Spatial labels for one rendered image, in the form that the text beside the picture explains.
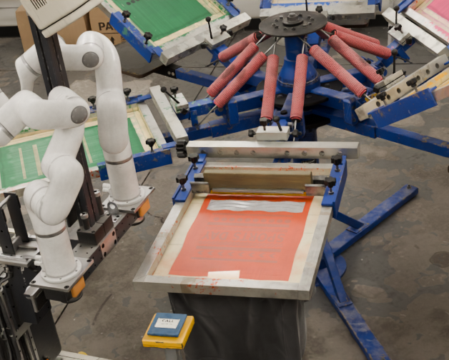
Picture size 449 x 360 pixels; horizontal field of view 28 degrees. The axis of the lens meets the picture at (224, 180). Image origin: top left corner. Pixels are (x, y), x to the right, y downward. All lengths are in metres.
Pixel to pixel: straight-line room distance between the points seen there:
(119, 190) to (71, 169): 0.53
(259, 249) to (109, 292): 1.71
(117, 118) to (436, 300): 2.04
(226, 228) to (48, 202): 0.84
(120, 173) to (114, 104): 0.29
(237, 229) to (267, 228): 0.11
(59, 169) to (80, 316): 2.06
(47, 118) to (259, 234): 0.99
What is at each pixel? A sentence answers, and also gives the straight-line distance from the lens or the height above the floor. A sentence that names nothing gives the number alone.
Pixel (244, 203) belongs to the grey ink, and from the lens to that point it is 3.30.
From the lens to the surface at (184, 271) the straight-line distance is 3.01.
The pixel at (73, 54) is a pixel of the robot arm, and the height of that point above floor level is 1.72.
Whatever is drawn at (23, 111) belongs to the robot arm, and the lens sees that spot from 2.46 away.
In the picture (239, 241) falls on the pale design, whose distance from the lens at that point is 3.11.
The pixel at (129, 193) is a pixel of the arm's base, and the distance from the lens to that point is 3.06.
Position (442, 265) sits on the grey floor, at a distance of 4.55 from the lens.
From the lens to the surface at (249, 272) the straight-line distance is 2.95.
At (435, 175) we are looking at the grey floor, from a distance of 5.28.
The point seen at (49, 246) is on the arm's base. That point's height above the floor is 1.26.
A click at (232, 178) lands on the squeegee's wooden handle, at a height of 1.04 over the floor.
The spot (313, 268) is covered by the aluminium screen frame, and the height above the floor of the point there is 0.99.
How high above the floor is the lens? 2.68
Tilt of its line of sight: 30 degrees down
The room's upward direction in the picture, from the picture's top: 8 degrees counter-clockwise
